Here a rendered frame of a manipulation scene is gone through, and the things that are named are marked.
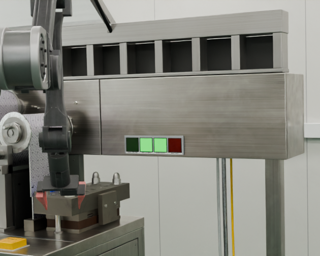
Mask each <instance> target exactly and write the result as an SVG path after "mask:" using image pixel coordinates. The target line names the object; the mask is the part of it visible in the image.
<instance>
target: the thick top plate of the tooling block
mask: <svg viewBox="0 0 320 256"><path fill-rule="evenodd" d="M112 190H116V196H117V202H119V201H122V200H125V199H129V198H130V183H121V184H112V182H100V183H91V182H90V183H86V187H85V197H84V199H83V201H82V202H81V206H80V209H79V208H78V196H74V197H69V198H67V197H64V196H61V195H60V191H53V192H51V193H50V194H51V195H50V196H47V210H46V209H45V208H44V206H43V204H42V203H41V202H40V201H39V200H38V199H37V198H36V196H34V213H35V214H49V215H61V216H74V215H78V214H81V213H84V212H87V211H90V210H94V209H97V208H98V194H102V193H105V192H108V191H112Z"/></svg>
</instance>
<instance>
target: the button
mask: <svg viewBox="0 0 320 256"><path fill-rule="evenodd" d="M23 246H26V239H24V238H14V237H8V238H5V239H2V240H0V248H1V249H9V250H14V249H17V248H20V247H23Z"/></svg>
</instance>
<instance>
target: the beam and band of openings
mask: <svg viewBox="0 0 320 256"><path fill-rule="evenodd" d="M110 26H111V28H112V32H111V33H107V31H108V29H107V27H106V25H105V24H96V25H84V26H72V27H62V31H61V37H62V64H63V80H64V81H68V80H95V79H123V78H150V77H178V76H205V75H232V74H260V73H289V69H288V43H287V35H288V33H289V13H288V12H287V11H285V10H282V9H281V10H268V11H256V12H244V13H232V14H219V15H207V16H195V17H182V18H170V19H158V20H145V21H133V22H121V23H110ZM267 35H271V36H267ZM251 36H256V37H251ZM219 38H224V39H219ZM188 40H191V41H188ZM172 41H176V42H172ZM141 43H145V44H141ZM109 45H113V46H109ZM78 47H82V48H78Z"/></svg>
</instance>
